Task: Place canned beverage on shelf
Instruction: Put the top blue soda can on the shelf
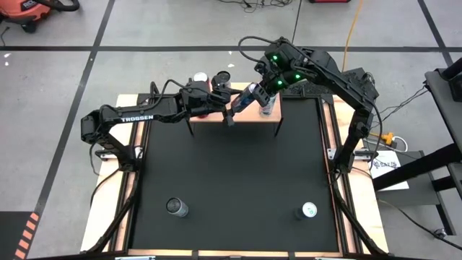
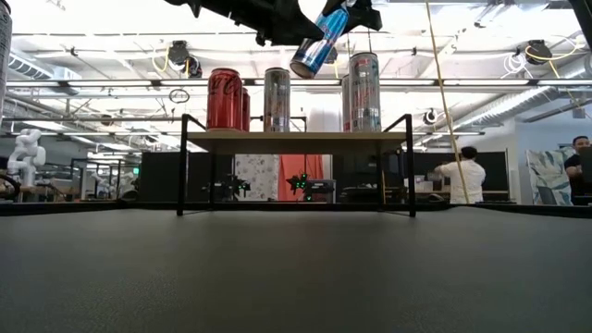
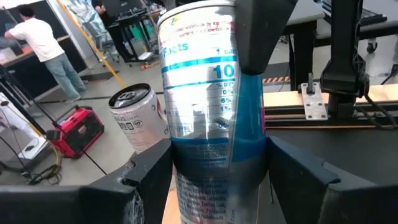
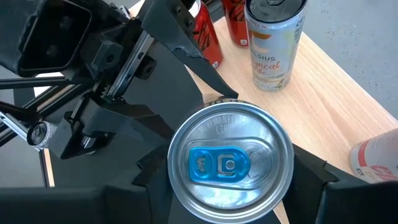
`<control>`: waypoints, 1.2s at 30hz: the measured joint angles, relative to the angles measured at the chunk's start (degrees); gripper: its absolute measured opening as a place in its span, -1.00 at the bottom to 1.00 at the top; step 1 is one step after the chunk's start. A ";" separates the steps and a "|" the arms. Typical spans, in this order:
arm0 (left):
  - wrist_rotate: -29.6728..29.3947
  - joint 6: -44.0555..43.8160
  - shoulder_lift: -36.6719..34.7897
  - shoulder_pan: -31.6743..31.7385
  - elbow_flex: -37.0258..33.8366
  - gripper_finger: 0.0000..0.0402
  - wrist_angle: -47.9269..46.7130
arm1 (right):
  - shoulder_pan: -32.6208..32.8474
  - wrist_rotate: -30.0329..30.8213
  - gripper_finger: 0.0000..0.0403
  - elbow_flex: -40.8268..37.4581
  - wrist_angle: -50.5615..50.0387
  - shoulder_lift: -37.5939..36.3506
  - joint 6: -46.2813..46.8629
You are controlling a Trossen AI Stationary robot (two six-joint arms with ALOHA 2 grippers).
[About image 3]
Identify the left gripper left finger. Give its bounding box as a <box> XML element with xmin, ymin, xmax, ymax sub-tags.
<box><xmin>0</xmin><ymin>138</ymin><xmax>174</xmax><ymax>224</ymax></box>

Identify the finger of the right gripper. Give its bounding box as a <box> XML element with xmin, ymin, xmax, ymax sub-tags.
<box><xmin>234</xmin><ymin>0</ymin><xmax>296</xmax><ymax>75</ymax></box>

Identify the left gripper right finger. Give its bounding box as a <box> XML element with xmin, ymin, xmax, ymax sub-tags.
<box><xmin>267</xmin><ymin>135</ymin><xmax>398</xmax><ymax>224</ymax></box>

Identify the white Celsius Peach Vibe can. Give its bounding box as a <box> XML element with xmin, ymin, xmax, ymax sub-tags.
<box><xmin>108</xmin><ymin>83</ymin><xmax>170</xmax><ymax>155</ymax></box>

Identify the dark can white lid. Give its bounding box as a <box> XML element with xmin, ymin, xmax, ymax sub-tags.
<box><xmin>157</xmin><ymin>0</ymin><xmax>268</xmax><ymax>224</ymax></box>

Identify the black orange striped mat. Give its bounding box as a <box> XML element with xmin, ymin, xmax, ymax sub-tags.
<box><xmin>262</xmin><ymin>62</ymin><xmax>292</xmax><ymax>85</ymax></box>

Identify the black metal stand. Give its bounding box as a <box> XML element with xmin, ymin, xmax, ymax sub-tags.
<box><xmin>282</xmin><ymin>0</ymin><xmax>398</xmax><ymax>91</ymax></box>

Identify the red box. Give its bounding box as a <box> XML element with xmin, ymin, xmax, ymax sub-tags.
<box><xmin>46</xmin><ymin>105</ymin><xmax>105</xmax><ymax>159</ymax></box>

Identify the black partition panel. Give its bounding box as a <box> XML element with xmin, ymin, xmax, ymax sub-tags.
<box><xmin>0</xmin><ymin>0</ymin><xmax>90</xmax><ymax>100</ymax></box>

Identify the person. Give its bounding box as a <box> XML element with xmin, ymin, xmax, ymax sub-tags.
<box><xmin>3</xmin><ymin>4</ymin><xmax>88</xmax><ymax>103</ymax></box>
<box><xmin>91</xmin><ymin>0</ymin><xmax>134</xmax><ymax>63</ymax></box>

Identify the abstract painted picture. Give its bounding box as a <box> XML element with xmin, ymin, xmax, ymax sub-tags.
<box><xmin>60</xmin><ymin>0</ymin><xmax>106</xmax><ymax>41</ymax></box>

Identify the black overhead cable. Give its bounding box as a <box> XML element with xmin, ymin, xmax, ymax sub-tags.
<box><xmin>81</xmin><ymin>149</ymin><xmax>109</xmax><ymax>175</ymax></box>

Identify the black floor cable tangle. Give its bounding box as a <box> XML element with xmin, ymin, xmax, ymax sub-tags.
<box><xmin>0</xmin><ymin>142</ymin><xmax>63</xmax><ymax>186</ymax></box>

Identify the silver metal bracket plate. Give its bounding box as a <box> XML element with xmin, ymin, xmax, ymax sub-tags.
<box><xmin>300</xmin><ymin>73</ymin><xmax>329</xmax><ymax>121</ymax></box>

